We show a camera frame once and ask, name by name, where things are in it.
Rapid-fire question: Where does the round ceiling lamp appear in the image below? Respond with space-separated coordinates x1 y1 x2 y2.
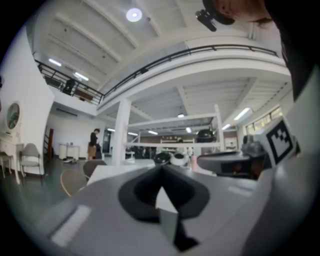
125 7 143 23

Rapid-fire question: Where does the brown door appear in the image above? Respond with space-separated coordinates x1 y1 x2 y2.
48 128 55 159

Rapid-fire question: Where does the white rack frame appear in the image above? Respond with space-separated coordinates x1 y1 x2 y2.
123 104 225 154

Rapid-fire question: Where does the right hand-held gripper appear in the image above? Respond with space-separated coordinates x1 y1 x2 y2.
196 117 301 180

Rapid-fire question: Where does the window row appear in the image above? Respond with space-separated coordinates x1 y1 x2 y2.
244 106 284 136

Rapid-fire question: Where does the white round object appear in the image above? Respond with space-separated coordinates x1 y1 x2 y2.
172 152 187 167

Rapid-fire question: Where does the black round machine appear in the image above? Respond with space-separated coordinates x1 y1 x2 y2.
196 128 217 145

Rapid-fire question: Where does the black mezzanine railing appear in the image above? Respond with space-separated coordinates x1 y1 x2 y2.
34 44 280 105

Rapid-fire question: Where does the person's face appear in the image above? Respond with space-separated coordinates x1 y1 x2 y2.
217 0 273 25

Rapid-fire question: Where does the small white cabinet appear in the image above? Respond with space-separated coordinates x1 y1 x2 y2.
58 142 81 160

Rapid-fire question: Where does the white marble table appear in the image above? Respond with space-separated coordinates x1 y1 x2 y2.
86 163 157 187

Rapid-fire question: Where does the grey upholstered chair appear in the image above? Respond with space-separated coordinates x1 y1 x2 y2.
19 142 45 186

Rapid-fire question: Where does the gold wire basket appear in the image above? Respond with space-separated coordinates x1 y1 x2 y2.
60 169 89 198

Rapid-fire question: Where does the white vanity table with mirror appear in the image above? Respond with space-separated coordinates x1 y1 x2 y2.
0 100 25 186

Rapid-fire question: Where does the white pillar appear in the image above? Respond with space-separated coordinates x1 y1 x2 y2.
112 98 132 167

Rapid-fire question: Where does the black bowl-shaped object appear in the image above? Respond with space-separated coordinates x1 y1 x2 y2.
154 151 172 166

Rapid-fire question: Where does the black head camera mount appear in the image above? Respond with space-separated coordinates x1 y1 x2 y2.
195 0 236 33

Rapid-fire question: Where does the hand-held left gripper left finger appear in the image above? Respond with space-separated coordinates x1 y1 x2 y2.
37 165 174 256

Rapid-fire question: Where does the person's black shirt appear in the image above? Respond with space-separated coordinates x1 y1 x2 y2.
264 0 320 101

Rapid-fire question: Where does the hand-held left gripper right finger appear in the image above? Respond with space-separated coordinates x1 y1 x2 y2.
156 165 275 256

